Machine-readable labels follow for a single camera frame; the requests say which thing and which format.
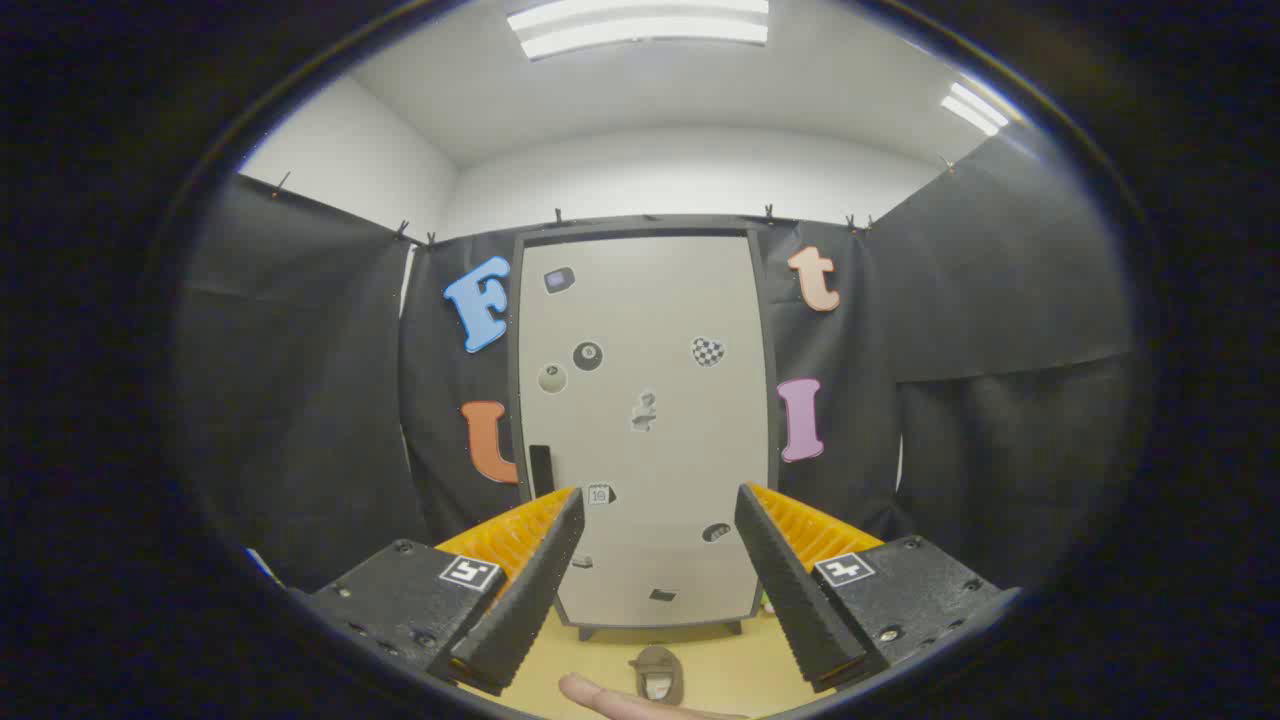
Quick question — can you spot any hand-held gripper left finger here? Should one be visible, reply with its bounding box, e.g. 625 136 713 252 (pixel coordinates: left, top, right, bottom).
290 487 586 698

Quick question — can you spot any black backdrop cloth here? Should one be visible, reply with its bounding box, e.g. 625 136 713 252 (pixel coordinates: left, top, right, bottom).
175 125 1136 593

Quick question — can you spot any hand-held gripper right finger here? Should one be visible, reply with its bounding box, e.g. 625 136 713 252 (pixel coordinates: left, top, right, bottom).
735 483 1021 694

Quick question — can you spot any small ceiling light panel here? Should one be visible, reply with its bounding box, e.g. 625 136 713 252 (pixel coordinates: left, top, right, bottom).
940 82 1012 138

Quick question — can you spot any brown slipper shoe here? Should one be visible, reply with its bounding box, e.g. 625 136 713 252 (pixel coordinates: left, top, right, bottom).
628 645 687 707

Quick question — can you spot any large ceiling light panel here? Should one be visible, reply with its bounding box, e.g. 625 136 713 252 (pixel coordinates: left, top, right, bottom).
506 0 771 62

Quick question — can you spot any dark grey shoe cabinet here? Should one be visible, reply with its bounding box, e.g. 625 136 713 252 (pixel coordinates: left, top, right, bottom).
508 214 782 642

